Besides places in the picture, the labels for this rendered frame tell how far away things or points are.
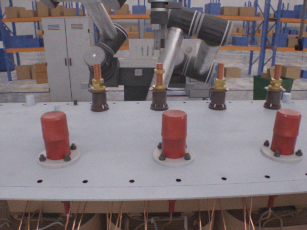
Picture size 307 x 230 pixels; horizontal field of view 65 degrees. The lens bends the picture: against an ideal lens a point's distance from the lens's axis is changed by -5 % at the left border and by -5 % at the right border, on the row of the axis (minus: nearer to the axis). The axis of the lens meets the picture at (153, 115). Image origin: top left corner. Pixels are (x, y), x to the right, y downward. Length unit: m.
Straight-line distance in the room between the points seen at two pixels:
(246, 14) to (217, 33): 7.96
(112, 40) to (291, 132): 1.91
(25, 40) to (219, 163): 9.24
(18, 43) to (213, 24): 8.75
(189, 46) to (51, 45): 3.02
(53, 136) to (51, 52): 5.21
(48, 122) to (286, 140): 0.65
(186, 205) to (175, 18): 1.00
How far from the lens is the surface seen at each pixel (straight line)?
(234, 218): 1.01
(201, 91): 5.45
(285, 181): 0.71
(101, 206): 0.94
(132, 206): 0.93
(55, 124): 0.70
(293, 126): 0.78
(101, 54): 2.33
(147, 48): 5.85
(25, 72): 9.94
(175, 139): 0.68
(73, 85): 5.87
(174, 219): 0.97
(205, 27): 1.48
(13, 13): 9.76
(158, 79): 1.11
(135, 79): 2.79
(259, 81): 5.39
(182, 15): 1.50
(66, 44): 5.77
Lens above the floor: 1.72
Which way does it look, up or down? 19 degrees down
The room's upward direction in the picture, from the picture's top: straight up
